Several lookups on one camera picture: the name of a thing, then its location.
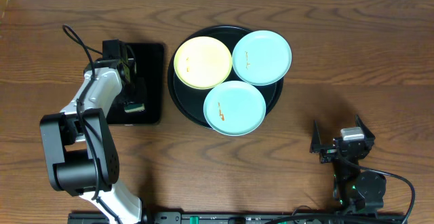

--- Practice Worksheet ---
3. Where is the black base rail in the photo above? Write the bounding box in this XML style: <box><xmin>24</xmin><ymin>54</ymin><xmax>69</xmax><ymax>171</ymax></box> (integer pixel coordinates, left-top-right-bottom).
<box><xmin>66</xmin><ymin>210</ymin><xmax>408</xmax><ymax>224</ymax></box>

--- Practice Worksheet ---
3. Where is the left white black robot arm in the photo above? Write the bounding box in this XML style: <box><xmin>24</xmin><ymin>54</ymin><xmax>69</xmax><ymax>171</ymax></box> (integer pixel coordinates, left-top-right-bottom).
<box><xmin>39</xmin><ymin>46</ymin><xmax>143</xmax><ymax>223</ymax></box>

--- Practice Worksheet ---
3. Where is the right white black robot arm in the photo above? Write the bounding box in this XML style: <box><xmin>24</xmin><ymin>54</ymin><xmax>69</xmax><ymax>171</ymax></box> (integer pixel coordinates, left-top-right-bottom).
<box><xmin>310</xmin><ymin>116</ymin><xmax>387</xmax><ymax>215</ymax></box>

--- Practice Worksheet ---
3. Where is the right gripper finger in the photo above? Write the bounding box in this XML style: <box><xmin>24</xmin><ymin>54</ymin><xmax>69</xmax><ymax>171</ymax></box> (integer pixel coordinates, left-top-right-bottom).
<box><xmin>355</xmin><ymin>115</ymin><xmax>375</xmax><ymax>140</ymax></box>
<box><xmin>309</xmin><ymin>120</ymin><xmax>321</xmax><ymax>153</ymax></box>

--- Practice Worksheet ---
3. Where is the yellow plate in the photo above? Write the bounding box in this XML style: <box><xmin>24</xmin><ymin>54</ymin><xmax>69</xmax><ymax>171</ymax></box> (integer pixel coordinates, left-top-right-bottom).
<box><xmin>174</xmin><ymin>36</ymin><xmax>233</xmax><ymax>90</ymax></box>

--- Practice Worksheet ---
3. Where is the light blue plate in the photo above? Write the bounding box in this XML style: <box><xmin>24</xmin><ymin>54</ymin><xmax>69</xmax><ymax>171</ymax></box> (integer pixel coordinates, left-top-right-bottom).
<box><xmin>203</xmin><ymin>81</ymin><xmax>266</xmax><ymax>136</ymax></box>
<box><xmin>232</xmin><ymin>31</ymin><xmax>292</xmax><ymax>86</ymax></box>

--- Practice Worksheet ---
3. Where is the black rectangular tray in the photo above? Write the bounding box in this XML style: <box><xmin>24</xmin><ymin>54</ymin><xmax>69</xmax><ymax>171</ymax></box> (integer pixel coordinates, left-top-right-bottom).
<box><xmin>106</xmin><ymin>43</ymin><xmax>164</xmax><ymax>125</ymax></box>

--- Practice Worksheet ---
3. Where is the green yellow sponge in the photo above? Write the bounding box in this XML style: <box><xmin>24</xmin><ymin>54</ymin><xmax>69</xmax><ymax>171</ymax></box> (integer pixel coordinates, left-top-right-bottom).
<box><xmin>124</xmin><ymin>103</ymin><xmax>145</xmax><ymax>113</ymax></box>

